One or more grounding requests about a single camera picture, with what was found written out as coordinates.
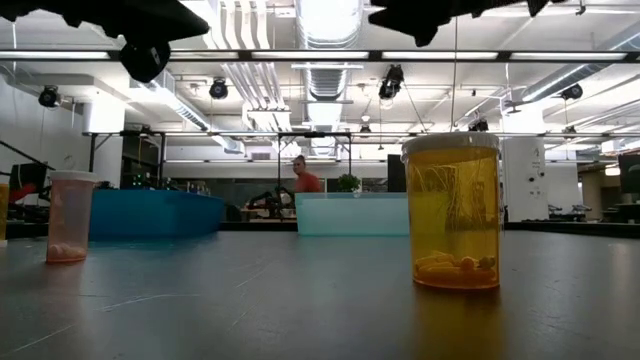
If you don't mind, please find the small amber pill bottle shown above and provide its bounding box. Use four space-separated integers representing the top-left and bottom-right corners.
0 183 10 249

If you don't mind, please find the silver ventilation duct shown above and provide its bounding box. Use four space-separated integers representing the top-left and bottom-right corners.
295 0 365 101

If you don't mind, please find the black aluminium table frame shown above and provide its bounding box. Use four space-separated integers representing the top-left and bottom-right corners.
4 219 640 240

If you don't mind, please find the person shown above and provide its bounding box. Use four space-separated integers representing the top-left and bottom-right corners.
292 154 324 194

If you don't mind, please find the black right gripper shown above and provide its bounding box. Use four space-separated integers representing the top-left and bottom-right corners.
368 0 501 48

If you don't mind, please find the overhead light bar rail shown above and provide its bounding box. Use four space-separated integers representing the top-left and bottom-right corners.
0 48 640 63

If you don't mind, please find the black shelf rack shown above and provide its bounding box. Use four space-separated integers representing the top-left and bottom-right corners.
88 130 166 190

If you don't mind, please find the green potted plant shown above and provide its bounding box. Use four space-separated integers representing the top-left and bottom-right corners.
335 173 362 194

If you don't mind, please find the blue plastic bin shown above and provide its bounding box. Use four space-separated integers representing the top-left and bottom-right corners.
89 188 225 240

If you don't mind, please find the large amber pill bottle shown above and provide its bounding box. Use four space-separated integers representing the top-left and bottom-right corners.
401 132 502 291

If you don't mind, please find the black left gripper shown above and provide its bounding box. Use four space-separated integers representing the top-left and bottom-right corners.
64 0 211 84

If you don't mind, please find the teal plastic bin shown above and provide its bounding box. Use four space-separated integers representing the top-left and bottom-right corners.
294 192 410 237

